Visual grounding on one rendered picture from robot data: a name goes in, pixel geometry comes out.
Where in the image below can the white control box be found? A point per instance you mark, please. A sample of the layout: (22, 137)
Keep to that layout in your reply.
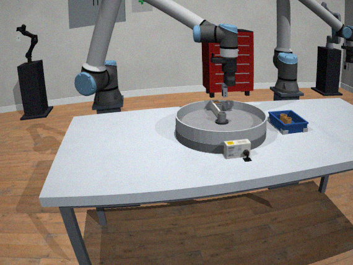
(234, 149)

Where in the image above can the grey turntable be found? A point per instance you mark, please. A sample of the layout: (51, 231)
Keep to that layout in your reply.
(198, 121)

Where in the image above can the steel bushing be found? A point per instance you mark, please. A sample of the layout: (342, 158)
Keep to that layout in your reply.
(222, 117)

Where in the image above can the grey corner guide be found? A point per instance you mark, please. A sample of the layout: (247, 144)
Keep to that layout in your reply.
(306, 130)
(286, 132)

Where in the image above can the black box pedestal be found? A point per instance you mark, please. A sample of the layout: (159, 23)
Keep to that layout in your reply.
(33, 91)
(328, 71)

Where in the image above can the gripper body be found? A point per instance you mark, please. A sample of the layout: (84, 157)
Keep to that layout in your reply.
(350, 52)
(229, 70)

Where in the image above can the red tool cabinet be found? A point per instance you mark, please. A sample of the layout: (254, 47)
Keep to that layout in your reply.
(245, 77)

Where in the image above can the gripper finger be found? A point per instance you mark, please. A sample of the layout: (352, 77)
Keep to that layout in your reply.
(225, 90)

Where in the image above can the white table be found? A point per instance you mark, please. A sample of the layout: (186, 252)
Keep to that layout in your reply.
(138, 160)

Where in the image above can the grey wall board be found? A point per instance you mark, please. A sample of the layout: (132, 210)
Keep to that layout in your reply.
(74, 14)

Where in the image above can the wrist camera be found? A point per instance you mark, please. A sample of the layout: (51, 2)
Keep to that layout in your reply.
(216, 58)

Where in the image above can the white green sign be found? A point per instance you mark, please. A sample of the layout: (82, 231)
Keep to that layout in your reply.
(137, 7)

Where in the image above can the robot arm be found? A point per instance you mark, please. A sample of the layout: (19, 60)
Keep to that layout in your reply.
(99, 33)
(284, 27)

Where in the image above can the blue crate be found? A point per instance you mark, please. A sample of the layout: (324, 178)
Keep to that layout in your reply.
(298, 128)

